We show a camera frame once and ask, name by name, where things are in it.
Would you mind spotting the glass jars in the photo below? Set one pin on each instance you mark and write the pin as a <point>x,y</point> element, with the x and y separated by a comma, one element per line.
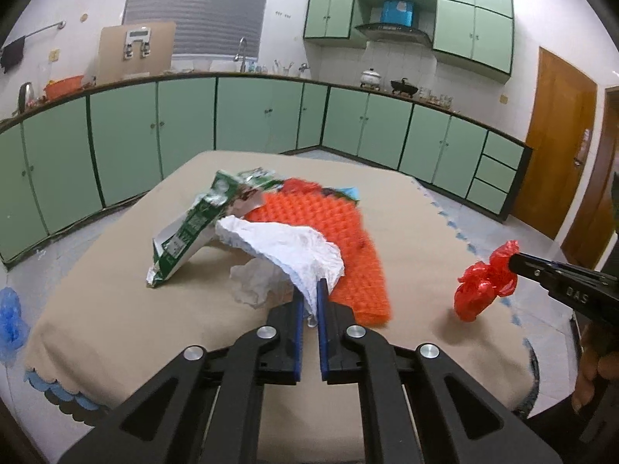
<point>435,98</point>

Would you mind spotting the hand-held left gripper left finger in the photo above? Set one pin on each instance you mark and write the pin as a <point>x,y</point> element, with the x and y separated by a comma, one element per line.
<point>298,348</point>

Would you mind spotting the small red plastic wrapper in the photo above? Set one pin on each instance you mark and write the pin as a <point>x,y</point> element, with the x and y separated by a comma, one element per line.
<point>301,186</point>

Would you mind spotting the blue packet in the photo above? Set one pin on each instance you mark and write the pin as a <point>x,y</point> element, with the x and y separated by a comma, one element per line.
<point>346,194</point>

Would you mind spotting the blue box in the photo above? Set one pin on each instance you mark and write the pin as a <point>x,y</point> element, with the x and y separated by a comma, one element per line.
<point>397,12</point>

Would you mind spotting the green wall cabinets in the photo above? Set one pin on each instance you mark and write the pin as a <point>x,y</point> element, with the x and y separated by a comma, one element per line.
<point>454,19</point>

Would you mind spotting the dark cloth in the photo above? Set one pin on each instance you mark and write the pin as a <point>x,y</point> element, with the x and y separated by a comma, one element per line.
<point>12,53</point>

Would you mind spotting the person's right hand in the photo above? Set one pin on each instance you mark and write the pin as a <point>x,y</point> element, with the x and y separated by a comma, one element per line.
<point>587,372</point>

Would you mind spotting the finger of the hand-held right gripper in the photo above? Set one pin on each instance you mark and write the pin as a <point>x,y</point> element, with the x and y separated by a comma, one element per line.
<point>529,266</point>

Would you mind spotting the white paper towel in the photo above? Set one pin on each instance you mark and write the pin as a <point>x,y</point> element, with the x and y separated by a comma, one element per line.
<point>295,254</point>

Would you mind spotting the metal towel rail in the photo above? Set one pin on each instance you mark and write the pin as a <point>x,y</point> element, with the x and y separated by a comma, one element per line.
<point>41,31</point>

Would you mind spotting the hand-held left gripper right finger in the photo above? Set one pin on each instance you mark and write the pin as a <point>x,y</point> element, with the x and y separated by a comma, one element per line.
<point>322,348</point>

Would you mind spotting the green base cabinets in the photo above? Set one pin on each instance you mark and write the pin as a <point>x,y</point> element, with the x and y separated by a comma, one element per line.
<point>125,145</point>

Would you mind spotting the beige tablecloth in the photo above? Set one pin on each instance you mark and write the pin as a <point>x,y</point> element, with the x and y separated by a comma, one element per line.
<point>121,309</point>

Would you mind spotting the white pot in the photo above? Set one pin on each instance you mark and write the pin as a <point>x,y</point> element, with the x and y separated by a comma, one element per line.
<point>371,78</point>

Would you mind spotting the cardboard board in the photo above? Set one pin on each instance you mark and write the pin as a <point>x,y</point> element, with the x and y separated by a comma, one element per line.
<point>113,53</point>

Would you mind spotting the open wooden door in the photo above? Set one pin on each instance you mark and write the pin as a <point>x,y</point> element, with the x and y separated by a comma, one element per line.
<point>604,179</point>

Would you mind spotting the orange bumpy foam sheet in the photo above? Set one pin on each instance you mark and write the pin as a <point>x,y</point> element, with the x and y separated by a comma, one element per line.
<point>358,246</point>

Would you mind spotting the orange basin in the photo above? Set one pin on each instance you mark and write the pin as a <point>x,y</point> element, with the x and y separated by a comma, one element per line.
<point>63,88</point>

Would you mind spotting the black wok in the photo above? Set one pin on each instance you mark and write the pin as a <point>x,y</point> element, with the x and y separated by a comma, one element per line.
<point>404,86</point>

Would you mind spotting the clear plastic wrap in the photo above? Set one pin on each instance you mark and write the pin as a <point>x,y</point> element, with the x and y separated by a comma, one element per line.
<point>254,283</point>

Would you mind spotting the metal faucet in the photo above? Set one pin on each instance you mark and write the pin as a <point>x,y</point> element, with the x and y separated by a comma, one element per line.
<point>242,53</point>

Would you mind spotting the range hood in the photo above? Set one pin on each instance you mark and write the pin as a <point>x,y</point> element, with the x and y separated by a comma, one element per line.
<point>394,33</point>

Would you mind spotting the red plastic bag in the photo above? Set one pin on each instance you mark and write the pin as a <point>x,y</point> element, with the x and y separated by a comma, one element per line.
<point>483,285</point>

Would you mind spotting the metal kettle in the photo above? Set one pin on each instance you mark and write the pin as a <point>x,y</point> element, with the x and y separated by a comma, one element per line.
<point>24,97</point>

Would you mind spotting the green and white carton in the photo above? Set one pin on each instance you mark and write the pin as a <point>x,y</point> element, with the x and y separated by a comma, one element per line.
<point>193,232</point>

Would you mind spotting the blue plastic bag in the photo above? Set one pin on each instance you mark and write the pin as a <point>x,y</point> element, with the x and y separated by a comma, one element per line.
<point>10,324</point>

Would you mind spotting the grey window blind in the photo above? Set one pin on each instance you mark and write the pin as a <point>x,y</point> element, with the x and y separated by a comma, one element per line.
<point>203,5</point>

